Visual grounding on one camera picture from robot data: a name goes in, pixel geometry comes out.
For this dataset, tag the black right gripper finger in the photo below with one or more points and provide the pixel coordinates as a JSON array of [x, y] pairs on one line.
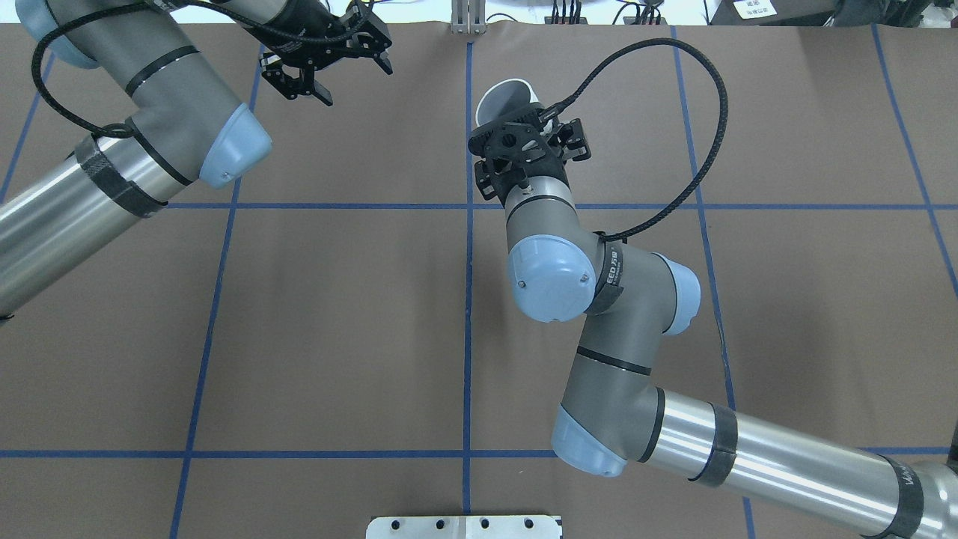
[[485, 180], [571, 141]]

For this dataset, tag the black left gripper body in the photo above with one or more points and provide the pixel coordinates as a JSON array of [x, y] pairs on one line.
[[313, 21]]

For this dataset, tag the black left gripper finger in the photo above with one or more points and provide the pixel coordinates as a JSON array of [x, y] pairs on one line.
[[293, 81], [371, 39]]

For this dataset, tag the white plastic cup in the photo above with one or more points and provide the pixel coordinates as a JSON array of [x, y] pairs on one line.
[[505, 97]]

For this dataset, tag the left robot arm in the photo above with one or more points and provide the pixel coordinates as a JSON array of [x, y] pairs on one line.
[[188, 124]]

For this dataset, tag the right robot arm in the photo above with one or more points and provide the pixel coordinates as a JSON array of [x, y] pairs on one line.
[[612, 414]]

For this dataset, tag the black power strip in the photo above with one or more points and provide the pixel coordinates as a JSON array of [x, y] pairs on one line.
[[565, 13]]

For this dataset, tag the aluminium frame post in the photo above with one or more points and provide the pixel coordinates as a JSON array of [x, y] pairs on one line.
[[468, 17]]

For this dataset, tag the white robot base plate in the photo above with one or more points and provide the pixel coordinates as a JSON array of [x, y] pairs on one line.
[[467, 526]]

